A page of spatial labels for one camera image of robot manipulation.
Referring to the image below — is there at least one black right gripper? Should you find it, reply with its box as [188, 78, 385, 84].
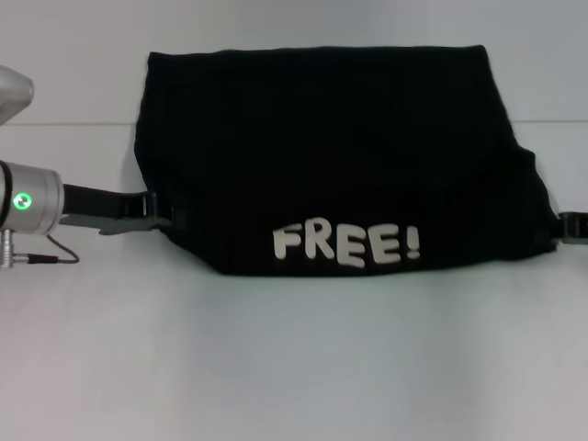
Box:
[556, 210, 588, 247]

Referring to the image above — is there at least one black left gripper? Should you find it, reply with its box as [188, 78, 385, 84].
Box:
[58, 182, 186, 238]

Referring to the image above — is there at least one black shirt with FREE print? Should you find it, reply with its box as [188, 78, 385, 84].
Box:
[131, 43, 560, 277]

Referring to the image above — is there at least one thin black cable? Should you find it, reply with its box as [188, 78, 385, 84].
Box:
[26, 233, 81, 266]

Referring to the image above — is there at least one silver cable connector plug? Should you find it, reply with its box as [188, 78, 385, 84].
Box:
[0, 228, 29, 270]

